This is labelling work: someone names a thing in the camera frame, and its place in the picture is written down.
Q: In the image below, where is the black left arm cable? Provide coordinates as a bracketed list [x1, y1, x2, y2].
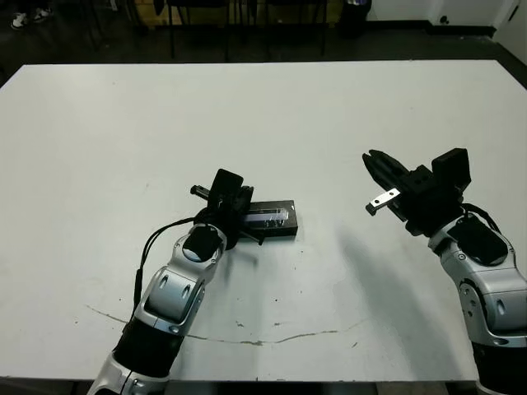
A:
[130, 216, 207, 318]

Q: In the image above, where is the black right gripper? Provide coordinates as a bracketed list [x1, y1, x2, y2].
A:
[361, 150, 466, 238]

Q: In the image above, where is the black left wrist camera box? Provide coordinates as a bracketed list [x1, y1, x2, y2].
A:
[208, 168, 245, 207]

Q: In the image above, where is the black waste bin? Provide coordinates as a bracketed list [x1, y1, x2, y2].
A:
[339, 0, 373, 39]

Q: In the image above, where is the yellow wooden cabinet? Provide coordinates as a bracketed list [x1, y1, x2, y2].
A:
[135, 0, 231, 26]

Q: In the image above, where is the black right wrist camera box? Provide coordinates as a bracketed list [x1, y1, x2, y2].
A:
[431, 146, 471, 194]

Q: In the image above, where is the black metal table leg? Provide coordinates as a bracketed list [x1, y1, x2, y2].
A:
[167, 0, 175, 58]

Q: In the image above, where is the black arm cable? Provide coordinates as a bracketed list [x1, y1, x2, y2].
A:
[130, 216, 207, 318]
[459, 201, 511, 248]

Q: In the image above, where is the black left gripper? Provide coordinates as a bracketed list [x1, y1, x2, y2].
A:
[189, 185, 267, 250]

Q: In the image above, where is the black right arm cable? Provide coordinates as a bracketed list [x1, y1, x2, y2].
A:
[459, 201, 511, 248]

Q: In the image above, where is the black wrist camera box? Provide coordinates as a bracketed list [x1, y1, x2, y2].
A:
[208, 168, 245, 207]
[431, 146, 471, 194]

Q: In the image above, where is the black printed box lid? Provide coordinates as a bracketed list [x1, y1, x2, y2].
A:
[242, 199, 300, 240]

